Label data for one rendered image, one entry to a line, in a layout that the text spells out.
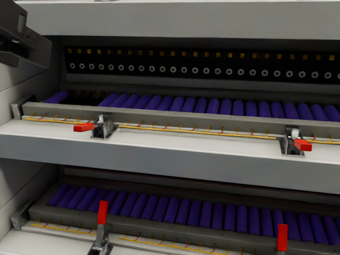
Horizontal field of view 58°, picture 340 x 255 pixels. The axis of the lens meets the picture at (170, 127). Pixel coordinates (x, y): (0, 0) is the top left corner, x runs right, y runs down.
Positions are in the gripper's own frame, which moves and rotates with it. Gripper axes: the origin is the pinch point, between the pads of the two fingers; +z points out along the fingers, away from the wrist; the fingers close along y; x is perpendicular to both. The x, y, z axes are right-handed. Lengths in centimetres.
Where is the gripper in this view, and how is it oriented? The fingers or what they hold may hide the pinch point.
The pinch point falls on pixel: (9, 44)
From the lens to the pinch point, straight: 35.0
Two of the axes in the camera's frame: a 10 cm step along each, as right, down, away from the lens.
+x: 1.0, -9.9, 0.6
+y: 9.7, 0.8, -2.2
